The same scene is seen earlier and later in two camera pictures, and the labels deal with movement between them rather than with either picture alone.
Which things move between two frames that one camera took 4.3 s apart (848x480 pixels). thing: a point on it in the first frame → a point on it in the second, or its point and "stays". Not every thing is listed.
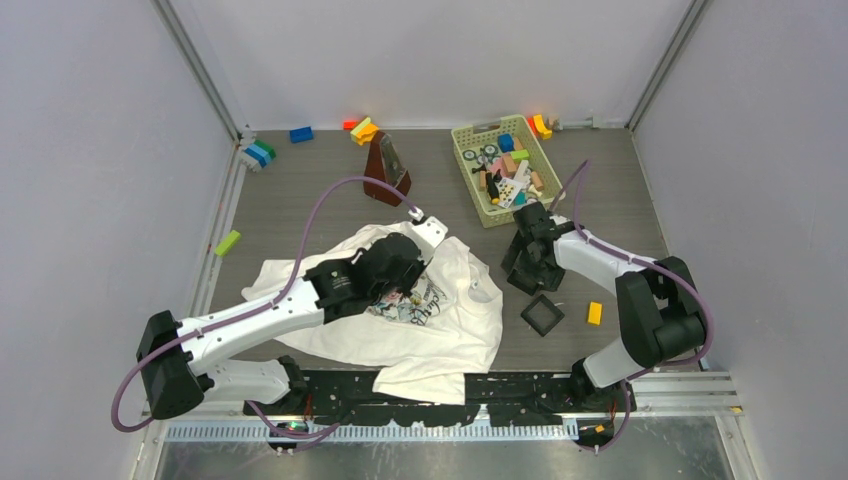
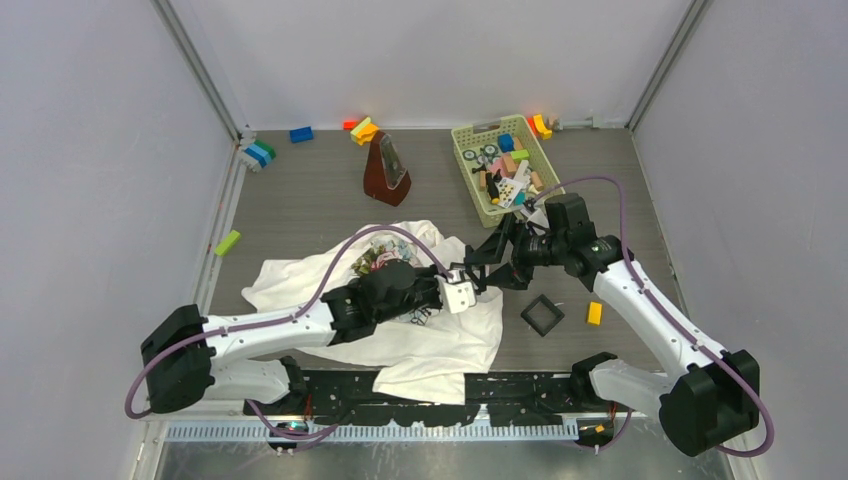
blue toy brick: [301, 134] stays
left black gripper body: [406, 284] → [425, 292]
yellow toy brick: [595, 313] stays
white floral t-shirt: [448, 323] stays
